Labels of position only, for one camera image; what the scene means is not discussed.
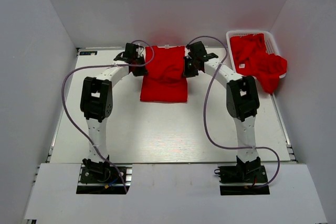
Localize red t shirt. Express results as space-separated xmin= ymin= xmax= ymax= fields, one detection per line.
xmin=140 ymin=46 xmax=188 ymax=103

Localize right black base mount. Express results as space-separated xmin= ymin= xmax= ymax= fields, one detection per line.
xmin=214 ymin=165 xmax=270 ymax=196

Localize red shirts pile in basket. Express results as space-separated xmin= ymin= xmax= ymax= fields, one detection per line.
xmin=229 ymin=34 xmax=287 ymax=94

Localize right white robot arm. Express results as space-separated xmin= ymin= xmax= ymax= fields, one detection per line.
xmin=183 ymin=41 xmax=261 ymax=182

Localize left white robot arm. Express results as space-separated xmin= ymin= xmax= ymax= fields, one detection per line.
xmin=80 ymin=43 xmax=148 ymax=182

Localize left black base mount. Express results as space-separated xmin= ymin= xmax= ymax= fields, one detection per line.
xmin=76 ymin=165 xmax=132 ymax=195

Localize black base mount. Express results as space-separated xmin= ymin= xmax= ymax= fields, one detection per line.
xmin=76 ymin=165 xmax=132 ymax=195
xmin=214 ymin=165 xmax=270 ymax=196

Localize blue table label sticker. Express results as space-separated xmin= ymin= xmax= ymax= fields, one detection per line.
xmin=79 ymin=51 xmax=98 ymax=56

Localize white plastic basket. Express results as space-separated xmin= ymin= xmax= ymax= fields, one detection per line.
xmin=226 ymin=29 xmax=281 ymax=72

